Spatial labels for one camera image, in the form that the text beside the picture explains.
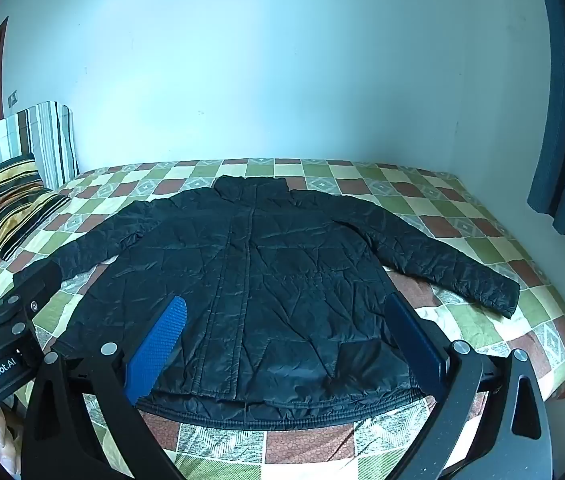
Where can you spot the checkered bedspread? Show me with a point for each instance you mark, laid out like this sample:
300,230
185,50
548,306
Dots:
462,220

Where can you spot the black quilted jacket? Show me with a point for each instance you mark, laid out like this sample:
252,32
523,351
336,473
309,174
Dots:
272,285

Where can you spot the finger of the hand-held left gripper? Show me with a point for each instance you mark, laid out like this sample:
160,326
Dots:
37,282

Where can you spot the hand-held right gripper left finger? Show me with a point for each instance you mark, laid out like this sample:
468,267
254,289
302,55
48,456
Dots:
162,340

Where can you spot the wall switch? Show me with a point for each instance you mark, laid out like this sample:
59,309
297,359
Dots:
13,97

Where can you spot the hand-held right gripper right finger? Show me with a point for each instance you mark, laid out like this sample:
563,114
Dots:
417,345

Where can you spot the person's left hand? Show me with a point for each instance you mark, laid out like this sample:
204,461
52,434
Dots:
5,430

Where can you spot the striped headboard cushion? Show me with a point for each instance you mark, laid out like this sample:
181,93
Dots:
47,130

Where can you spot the yellow black striped pillow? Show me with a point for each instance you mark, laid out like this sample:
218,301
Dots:
12,200

